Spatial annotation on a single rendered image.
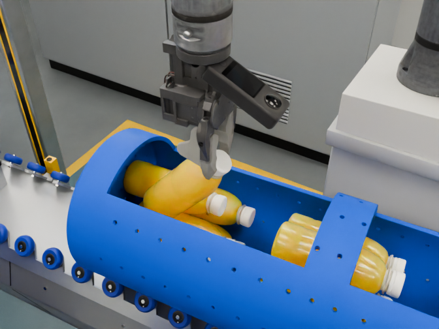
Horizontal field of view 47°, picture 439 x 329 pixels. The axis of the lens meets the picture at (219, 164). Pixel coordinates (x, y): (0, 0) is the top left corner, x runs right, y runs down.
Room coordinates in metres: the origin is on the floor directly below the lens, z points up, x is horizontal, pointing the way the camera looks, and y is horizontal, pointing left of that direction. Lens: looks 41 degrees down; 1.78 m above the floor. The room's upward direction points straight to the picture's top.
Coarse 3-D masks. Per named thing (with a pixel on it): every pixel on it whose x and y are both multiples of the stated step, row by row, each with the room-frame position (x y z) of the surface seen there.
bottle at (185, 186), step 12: (180, 168) 0.59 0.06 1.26; (192, 168) 0.58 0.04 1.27; (168, 180) 0.60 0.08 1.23; (180, 180) 0.58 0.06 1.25; (192, 180) 0.57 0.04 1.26; (204, 180) 0.56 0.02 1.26; (216, 180) 0.57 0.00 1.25; (156, 192) 0.61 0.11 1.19; (168, 192) 0.59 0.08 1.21; (180, 192) 0.57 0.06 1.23; (192, 192) 0.56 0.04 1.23; (204, 192) 0.56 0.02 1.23; (144, 204) 0.62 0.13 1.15; (156, 204) 0.60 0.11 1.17; (168, 204) 0.58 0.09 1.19; (180, 204) 0.58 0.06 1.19; (192, 204) 0.58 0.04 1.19; (168, 216) 0.59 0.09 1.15
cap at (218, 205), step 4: (216, 196) 0.65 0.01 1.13; (220, 196) 0.65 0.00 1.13; (224, 196) 0.66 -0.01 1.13; (212, 200) 0.65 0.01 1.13; (216, 200) 0.64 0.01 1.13; (220, 200) 0.64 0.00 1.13; (224, 200) 0.65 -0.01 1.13; (212, 204) 0.64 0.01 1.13; (216, 204) 0.64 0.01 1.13; (220, 204) 0.64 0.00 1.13; (224, 204) 0.65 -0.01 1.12; (212, 208) 0.64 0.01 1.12; (216, 208) 0.63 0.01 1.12; (220, 208) 0.64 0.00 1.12; (224, 208) 0.65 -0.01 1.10; (212, 212) 0.63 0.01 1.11; (216, 212) 0.63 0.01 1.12; (220, 212) 0.64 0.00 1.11
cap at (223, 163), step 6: (216, 150) 0.59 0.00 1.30; (222, 150) 0.59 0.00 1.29; (222, 156) 0.58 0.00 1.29; (228, 156) 0.59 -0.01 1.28; (216, 162) 0.57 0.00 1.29; (222, 162) 0.58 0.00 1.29; (228, 162) 0.58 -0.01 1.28; (222, 168) 0.56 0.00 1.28; (228, 168) 0.57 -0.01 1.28; (216, 174) 0.56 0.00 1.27; (222, 174) 0.56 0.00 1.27
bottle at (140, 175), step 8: (136, 160) 0.74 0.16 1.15; (128, 168) 0.72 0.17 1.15; (136, 168) 0.72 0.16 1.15; (144, 168) 0.72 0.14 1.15; (152, 168) 0.71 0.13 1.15; (160, 168) 0.72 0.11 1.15; (128, 176) 0.71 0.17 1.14; (136, 176) 0.70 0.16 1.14; (144, 176) 0.70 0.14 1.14; (152, 176) 0.70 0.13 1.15; (160, 176) 0.69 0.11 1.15; (128, 184) 0.70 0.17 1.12; (136, 184) 0.69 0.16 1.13; (144, 184) 0.69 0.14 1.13; (152, 184) 0.68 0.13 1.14; (128, 192) 0.70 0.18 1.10; (136, 192) 0.69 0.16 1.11; (144, 192) 0.68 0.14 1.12; (208, 200) 0.65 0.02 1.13; (192, 208) 0.64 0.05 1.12; (200, 208) 0.64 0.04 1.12; (208, 208) 0.64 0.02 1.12
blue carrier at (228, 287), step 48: (144, 144) 0.70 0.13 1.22; (96, 192) 0.59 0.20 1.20; (240, 192) 0.72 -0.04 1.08; (288, 192) 0.67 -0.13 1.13; (96, 240) 0.54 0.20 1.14; (144, 240) 0.52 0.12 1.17; (192, 240) 0.50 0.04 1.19; (240, 240) 0.67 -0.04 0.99; (336, 240) 0.47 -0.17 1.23; (384, 240) 0.59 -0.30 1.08; (432, 240) 0.56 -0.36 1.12; (144, 288) 0.50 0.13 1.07; (192, 288) 0.46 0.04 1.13; (240, 288) 0.44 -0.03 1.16; (288, 288) 0.42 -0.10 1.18; (336, 288) 0.41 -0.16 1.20; (432, 288) 0.53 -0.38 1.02
